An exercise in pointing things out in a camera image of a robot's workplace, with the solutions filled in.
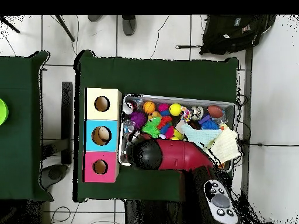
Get small brown football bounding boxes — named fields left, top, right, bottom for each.
left=207, top=105, right=225, bottom=119

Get mint waffle cloth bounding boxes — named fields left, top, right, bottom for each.
left=180, top=122, right=222, bottom=150

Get lime green round object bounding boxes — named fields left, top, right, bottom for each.
left=0, top=98, right=9, bottom=126

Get cream waffle cloth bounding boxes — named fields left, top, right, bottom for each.
left=210, top=129, right=241, bottom=165

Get thin black cable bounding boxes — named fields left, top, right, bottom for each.
left=242, top=142, right=299, bottom=148
left=149, top=15, right=170, bottom=60

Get grey metal post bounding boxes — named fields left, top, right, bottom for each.
left=241, top=47, right=254, bottom=201

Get black tripod leg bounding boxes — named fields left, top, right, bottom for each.
left=0, top=16, right=20, bottom=34
left=54, top=15, right=76, bottom=43

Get dark green table cloth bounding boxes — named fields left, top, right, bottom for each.
left=0, top=50, right=54, bottom=201
left=73, top=49, right=239, bottom=207

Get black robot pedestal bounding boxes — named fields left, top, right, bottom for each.
left=123, top=199, right=187, bottom=224

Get wooden three-hole box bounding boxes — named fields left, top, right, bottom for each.
left=82, top=87, right=123, bottom=183

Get small orange basketball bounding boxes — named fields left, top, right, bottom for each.
left=142, top=100, right=157, bottom=115

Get blue spiky ball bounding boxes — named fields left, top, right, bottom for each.
left=200, top=119, right=221, bottom=131

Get black backpack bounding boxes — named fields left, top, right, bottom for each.
left=199, top=15, right=276, bottom=55

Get crushed clear plastic bottle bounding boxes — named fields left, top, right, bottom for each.
left=123, top=120, right=136, bottom=137

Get yellow ball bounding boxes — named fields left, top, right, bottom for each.
left=168, top=103, right=183, bottom=117

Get black upright panel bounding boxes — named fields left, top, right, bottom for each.
left=61, top=81, right=74, bottom=164

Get clear mesh bin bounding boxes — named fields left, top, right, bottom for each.
left=117, top=93, right=237, bottom=174

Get grey stand foot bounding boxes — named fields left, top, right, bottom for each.
left=39, top=164, right=68, bottom=190

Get crushed red soda can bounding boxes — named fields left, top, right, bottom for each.
left=122, top=100, right=138, bottom=116

